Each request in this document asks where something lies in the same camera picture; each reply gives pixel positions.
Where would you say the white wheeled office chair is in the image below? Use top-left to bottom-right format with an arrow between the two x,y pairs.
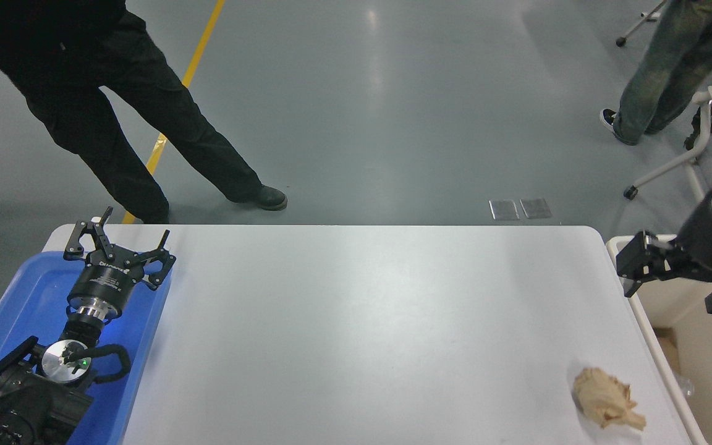
616,0 -> 669,48
623,49 -> 712,201

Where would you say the metal floor plate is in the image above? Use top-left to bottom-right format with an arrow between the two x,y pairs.
520,198 -> 553,219
489,200 -> 520,221

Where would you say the person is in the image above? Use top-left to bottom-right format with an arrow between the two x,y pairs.
600,0 -> 712,146
0,0 -> 288,224

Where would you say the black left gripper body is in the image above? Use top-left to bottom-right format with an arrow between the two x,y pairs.
67,250 -> 145,312

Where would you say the blue plastic tray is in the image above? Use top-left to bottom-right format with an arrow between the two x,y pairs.
0,250 -> 172,445

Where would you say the tan paper ball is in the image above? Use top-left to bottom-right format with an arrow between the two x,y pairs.
572,367 -> 647,431

